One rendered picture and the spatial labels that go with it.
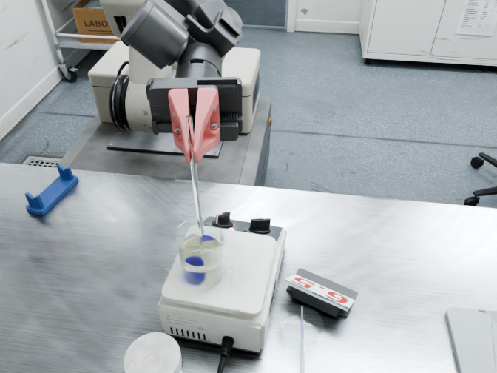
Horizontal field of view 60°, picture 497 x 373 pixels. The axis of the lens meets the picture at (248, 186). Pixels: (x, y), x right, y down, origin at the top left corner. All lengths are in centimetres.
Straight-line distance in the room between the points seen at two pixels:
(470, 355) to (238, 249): 31
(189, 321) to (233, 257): 9
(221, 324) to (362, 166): 165
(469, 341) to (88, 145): 135
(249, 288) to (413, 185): 161
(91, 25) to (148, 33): 229
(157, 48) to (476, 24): 266
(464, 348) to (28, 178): 75
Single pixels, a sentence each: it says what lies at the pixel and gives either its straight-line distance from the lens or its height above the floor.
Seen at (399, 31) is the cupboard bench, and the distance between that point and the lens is 297.
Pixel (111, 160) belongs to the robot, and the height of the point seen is 37.
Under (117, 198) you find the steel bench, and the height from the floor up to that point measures 75.
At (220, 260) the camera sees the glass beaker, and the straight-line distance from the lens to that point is 49.
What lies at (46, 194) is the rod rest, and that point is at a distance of 82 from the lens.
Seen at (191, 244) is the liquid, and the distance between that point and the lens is 51.
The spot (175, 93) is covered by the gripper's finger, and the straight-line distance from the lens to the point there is 45.
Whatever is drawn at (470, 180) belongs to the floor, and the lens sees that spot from 220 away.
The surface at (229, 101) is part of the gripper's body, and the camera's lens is 49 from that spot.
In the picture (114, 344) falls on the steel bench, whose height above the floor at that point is 75.
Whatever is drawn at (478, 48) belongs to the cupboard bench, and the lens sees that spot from 313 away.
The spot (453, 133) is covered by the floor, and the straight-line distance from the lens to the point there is 250.
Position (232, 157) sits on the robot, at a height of 37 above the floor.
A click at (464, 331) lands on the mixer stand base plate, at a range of 64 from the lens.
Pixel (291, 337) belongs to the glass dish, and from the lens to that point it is 58.
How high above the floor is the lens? 126
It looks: 41 degrees down
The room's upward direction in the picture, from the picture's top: straight up
